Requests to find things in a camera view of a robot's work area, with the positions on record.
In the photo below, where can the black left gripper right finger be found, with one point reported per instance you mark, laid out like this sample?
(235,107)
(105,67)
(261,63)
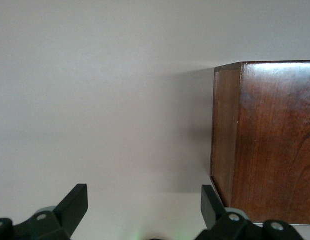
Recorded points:
(214,217)

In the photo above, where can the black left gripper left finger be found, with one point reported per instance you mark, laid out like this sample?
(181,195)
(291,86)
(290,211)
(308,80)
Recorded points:
(69,212)

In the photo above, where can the dark brown wooden cabinet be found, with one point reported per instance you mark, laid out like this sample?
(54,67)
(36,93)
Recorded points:
(275,140)

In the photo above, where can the brown table cloth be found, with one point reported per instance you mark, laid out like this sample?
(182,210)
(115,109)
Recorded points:
(94,100)

